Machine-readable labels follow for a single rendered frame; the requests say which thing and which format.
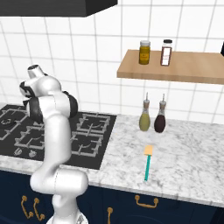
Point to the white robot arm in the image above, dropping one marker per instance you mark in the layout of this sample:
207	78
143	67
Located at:
55	137

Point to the black gas hob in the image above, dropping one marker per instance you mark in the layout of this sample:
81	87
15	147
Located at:
90	137

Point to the olive oil bottle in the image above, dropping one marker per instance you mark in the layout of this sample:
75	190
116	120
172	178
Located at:
144	121

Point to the dark vinegar bottle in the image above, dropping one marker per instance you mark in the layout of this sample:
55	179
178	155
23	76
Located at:
160	122

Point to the yellow jar with gold lid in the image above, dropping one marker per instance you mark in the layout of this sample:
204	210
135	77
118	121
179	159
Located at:
144	54

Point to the spice bottle with black cap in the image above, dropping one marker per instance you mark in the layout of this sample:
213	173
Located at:
166	54

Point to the grey hob knob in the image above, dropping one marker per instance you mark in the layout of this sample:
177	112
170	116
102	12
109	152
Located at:
18	151
32	153

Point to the black range hood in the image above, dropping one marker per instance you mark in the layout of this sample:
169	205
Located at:
52	7

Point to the navy drawer front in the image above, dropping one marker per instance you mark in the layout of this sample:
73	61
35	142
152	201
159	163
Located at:
180	213

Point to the wooden wall shelf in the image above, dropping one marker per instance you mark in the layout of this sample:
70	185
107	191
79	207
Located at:
186	68

